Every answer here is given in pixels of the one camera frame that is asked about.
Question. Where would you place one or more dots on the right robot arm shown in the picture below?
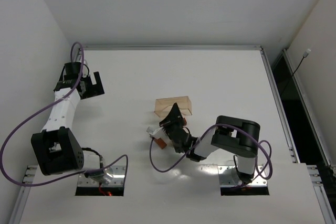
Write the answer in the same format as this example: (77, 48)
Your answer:
(237, 136)

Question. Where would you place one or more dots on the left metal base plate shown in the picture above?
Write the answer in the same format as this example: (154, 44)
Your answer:
(110, 177)

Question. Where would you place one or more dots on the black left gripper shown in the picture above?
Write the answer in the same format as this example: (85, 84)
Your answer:
(87, 88)

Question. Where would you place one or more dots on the metal base plate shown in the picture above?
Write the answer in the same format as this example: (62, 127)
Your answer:
(110, 177)
(229, 179)

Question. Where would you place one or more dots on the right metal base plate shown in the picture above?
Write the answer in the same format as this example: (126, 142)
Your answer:
(229, 179)

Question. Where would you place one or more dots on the dark red wood block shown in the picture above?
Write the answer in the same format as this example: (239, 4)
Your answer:
(161, 143)

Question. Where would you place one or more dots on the transparent amber plastic bin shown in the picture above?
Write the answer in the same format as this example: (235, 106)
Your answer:
(163, 106)

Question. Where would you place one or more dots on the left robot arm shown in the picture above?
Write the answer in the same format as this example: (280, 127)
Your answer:
(55, 147)

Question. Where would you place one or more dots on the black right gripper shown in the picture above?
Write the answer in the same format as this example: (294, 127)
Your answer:
(170, 124)

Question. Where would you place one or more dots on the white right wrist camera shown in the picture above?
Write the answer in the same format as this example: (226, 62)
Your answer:
(155, 133)

